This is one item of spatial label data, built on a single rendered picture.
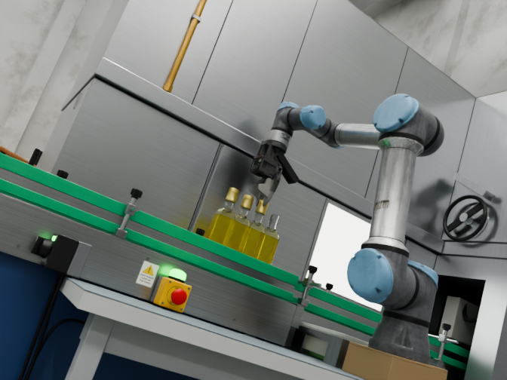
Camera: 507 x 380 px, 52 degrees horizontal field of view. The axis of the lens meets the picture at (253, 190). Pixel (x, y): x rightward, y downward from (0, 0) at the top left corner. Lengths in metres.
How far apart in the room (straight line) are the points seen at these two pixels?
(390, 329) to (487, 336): 0.90
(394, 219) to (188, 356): 0.58
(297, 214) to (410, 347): 0.76
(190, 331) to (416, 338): 0.59
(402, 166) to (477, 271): 1.05
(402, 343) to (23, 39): 9.08
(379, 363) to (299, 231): 0.75
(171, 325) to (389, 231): 0.57
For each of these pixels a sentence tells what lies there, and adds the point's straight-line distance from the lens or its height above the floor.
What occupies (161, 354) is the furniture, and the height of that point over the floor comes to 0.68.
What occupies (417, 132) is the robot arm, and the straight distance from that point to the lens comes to 1.37.
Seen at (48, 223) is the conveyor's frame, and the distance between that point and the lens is 1.31.
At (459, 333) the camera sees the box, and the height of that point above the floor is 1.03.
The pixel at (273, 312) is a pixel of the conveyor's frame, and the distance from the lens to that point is 1.55.
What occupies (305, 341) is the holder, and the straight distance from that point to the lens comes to 1.61.
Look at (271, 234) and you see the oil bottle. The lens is 1.68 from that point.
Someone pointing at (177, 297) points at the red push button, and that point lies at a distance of 1.30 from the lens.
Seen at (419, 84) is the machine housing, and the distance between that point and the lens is 2.46.
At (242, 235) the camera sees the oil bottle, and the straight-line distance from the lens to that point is 1.63.
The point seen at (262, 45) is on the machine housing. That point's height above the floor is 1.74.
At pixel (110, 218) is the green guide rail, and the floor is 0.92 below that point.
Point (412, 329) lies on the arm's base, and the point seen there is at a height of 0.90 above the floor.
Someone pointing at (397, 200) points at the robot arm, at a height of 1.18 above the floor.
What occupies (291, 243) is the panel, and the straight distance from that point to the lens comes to 1.90.
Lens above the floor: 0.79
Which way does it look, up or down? 14 degrees up
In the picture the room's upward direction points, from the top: 19 degrees clockwise
